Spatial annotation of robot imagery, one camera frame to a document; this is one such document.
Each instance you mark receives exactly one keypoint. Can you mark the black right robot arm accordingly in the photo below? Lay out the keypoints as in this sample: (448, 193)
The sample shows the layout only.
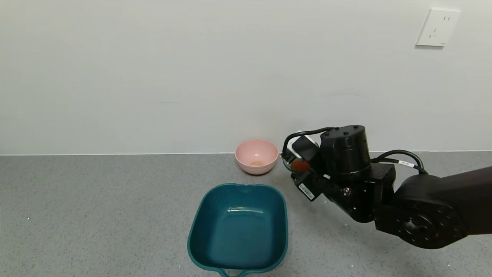
(423, 207)

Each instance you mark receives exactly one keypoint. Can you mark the pink bowl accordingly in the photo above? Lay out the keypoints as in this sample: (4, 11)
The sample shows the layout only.
(256, 154)

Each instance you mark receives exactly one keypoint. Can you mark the teal rectangular plastic tray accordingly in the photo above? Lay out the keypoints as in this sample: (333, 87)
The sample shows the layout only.
(238, 231)

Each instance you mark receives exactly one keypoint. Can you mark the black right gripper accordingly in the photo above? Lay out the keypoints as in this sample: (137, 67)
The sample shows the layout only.
(306, 190)

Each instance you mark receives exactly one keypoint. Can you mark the white wall socket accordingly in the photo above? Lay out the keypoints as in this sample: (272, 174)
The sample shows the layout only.
(438, 27)

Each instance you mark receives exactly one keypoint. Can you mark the brown liquid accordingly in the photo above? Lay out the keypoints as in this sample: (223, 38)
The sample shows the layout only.
(300, 165)

